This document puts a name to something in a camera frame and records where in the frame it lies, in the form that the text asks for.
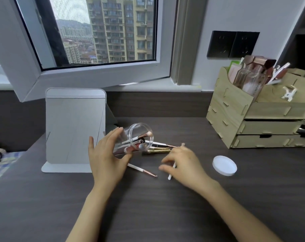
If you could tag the person's left hand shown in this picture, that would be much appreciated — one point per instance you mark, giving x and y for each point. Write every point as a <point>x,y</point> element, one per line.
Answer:
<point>104,161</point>

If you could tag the person's right hand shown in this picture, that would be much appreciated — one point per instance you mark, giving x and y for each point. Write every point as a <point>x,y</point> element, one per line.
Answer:
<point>189,170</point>

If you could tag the person's left little finger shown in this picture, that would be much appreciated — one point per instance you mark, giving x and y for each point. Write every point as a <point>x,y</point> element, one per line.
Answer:
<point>91,146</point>

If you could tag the person's left thumb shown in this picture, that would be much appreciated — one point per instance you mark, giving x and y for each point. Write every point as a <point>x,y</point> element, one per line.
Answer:
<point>124,162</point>

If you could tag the person's right thumb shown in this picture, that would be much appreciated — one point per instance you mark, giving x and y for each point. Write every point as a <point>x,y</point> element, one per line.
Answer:
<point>165,168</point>

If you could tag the white slim makeup brush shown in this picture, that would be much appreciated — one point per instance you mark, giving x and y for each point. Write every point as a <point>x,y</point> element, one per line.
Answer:
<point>172,171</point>

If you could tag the clear plastic jar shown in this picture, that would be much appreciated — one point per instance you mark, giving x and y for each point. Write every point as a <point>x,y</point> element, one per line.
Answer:
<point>140,131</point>

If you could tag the person's right forearm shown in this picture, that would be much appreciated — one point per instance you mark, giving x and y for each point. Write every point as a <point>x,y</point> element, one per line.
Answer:
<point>238,214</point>

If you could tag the person's left forearm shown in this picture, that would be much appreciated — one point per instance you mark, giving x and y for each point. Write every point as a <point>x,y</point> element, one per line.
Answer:
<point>88,214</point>

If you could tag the pink lip gloss tube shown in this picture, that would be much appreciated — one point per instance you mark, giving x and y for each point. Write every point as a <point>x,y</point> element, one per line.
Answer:
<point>127,149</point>

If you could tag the gold makeup tube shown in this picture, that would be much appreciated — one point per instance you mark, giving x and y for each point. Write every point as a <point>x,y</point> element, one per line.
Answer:
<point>157,150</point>

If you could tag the white brush rose gold ferrule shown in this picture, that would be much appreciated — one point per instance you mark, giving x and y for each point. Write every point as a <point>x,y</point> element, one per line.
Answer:
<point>143,170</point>

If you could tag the black makeup pencil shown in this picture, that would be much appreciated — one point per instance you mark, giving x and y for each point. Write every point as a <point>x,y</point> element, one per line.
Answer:
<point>160,144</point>

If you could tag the white tabletop mirror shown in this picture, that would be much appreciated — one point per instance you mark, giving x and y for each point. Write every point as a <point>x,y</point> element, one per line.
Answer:
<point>73,128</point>

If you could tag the white brush pink bristles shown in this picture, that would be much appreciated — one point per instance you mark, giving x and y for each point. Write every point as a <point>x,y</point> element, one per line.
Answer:
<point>138,137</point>

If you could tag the white round jar lid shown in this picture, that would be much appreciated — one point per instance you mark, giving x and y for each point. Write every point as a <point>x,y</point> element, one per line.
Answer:
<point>224,165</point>

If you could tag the wooden desk organizer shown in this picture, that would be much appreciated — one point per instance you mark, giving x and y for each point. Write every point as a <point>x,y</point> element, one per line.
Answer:
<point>230,115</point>

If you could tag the blue plaid cloth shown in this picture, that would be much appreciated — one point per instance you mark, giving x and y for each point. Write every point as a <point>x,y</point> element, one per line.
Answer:
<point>3,165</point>

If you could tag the white open window sash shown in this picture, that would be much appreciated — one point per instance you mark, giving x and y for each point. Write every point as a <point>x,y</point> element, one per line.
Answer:
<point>23,73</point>

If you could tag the green packet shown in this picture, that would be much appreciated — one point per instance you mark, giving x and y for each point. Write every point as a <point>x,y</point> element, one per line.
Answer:
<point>232,66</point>

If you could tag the clear glass perfume bottle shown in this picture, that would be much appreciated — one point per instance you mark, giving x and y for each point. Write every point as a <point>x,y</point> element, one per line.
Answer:
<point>252,80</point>

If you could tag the white hair claw clip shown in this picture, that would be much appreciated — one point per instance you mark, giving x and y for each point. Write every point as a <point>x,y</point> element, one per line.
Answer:
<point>289,93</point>

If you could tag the rose lip gloss tubes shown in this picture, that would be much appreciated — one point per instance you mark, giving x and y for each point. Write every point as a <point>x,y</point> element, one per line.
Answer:
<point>278,73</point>

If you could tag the grey window frame post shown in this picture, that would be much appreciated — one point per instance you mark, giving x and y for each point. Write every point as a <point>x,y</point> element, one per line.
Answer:
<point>187,40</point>

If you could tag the black wall socket panel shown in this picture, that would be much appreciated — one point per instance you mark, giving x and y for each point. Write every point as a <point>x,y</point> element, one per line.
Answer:
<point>220,44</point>
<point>245,45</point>

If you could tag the dark wall shelf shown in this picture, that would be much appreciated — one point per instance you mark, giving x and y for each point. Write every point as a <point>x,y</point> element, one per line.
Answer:
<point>300,40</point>

